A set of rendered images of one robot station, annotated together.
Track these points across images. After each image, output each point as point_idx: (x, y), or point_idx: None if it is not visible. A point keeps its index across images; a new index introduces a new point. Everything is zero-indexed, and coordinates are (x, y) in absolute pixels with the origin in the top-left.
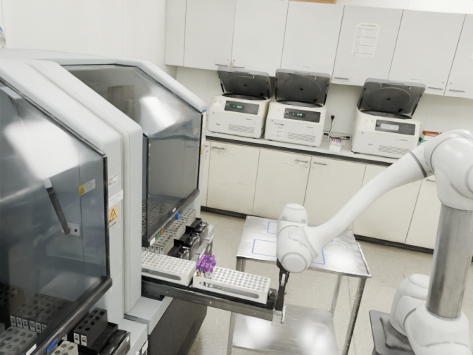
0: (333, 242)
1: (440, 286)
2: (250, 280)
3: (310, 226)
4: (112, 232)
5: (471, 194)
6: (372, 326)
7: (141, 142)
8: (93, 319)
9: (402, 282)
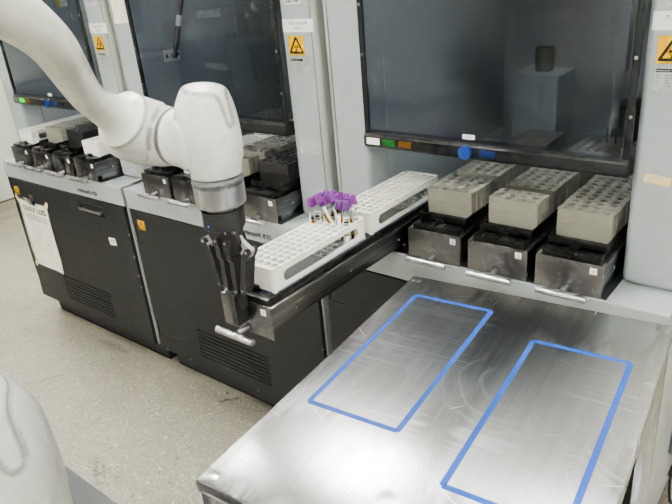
0: (439, 490)
1: None
2: (282, 252)
3: (603, 470)
4: (298, 70)
5: None
6: (112, 501)
7: None
8: (277, 161)
9: (20, 383)
